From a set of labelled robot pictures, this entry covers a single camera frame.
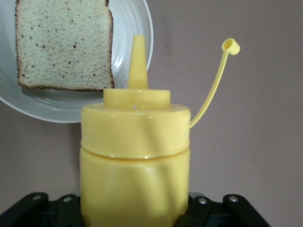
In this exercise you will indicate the beige round plate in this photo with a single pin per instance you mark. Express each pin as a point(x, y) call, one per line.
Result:
point(123, 23)

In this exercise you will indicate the yellow squeeze sauce bottle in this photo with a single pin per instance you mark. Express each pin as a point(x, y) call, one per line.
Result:
point(135, 142)

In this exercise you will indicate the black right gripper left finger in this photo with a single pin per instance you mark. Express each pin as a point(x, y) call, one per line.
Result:
point(35, 212)

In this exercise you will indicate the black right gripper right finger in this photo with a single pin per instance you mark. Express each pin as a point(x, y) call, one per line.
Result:
point(225, 215)

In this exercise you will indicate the pale white bread slice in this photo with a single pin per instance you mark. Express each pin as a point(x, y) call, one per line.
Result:
point(64, 45)

